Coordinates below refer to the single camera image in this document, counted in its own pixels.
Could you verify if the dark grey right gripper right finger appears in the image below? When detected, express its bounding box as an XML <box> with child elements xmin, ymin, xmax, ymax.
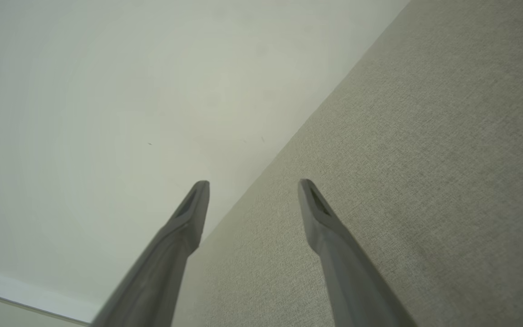
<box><xmin>298</xmin><ymin>178</ymin><xmax>419</xmax><ymax>327</ymax></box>

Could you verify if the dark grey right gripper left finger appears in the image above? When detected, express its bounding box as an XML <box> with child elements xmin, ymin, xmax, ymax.
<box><xmin>90</xmin><ymin>180</ymin><xmax>210</xmax><ymax>327</ymax></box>

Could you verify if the grey fabric sofa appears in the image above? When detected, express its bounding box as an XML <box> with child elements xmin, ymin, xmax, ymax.
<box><xmin>171</xmin><ymin>0</ymin><xmax>523</xmax><ymax>327</ymax></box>

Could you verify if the white wall baseboard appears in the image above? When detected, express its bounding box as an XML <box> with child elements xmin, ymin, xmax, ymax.
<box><xmin>0</xmin><ymin>266</ymin><xmax>103</xmax><ymax>324</ymax></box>

